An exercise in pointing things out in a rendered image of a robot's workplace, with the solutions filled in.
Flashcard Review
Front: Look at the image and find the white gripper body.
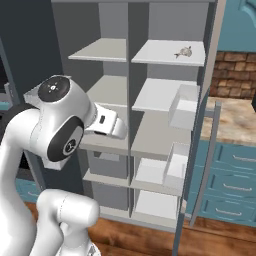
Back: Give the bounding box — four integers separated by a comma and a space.
109, 111, 129, 140

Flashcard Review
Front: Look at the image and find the grey fridge shelf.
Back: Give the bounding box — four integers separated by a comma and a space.
130, 112, 194, 162
67, 37, 128, 63
85, 74, 129, 108
79, 132, 130, 157

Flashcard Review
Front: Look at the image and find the grey fridge drawer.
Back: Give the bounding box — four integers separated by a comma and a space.
90, 181, 130, 212
89, 150, 130, 180

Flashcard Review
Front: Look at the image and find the white fridge shelf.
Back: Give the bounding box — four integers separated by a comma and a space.
131, 77, 200, 113
130, 39, 206, 67

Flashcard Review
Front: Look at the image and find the white fridge drawer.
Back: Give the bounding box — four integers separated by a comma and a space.
133, 189, 180, 222
134, 157, 168, 185

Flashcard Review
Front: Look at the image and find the grey frozen fish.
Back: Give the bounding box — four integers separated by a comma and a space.
173, 45, 193, 60

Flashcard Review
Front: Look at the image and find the grey fridge freezer cabinet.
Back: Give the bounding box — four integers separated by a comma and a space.
50, 0, 218, 234

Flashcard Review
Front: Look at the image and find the white door bin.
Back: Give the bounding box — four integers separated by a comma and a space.
162, 142, 191, 192
168, 83, 201, 132

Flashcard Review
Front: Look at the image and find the blue base cabinet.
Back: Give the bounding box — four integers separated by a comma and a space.
14, 177, 43, 205

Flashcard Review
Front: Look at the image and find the grey door with bins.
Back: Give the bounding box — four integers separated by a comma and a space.
171, 0, 228, 256

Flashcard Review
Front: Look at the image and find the blue drawer front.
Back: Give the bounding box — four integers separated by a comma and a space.
213, 141, 256, 172
207, 168, 256, 202
200, 195, 256, 229

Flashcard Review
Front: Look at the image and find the dark grey door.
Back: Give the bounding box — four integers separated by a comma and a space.
0, 0, 85, 198

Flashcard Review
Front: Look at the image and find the silver drawer handle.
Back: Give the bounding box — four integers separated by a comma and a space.
232, 154, 256, 163
222, 183, 254, 193
214, 207, 243, 218

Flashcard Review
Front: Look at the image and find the blue wall cupboard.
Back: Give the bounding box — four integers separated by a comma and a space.
217, 0, 256, 53

